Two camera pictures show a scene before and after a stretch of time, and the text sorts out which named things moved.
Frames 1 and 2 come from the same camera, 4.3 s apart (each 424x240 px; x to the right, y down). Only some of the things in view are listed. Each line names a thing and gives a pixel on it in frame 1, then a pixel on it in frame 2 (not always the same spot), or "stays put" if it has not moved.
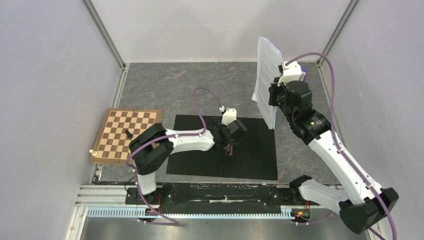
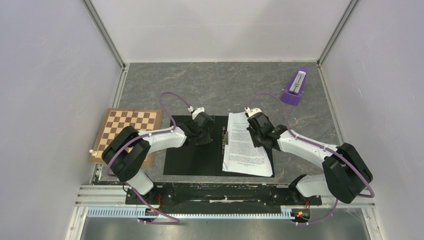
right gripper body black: x=277 y=98 to x=256 y=137
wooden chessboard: x=119 y=127 stays put
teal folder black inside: x=253 y=157 stays put
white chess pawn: x=93 y=152 stays put
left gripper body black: x=233 y=142 to x=204 y=137
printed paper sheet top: x=269 y=58 to x=241 y=155
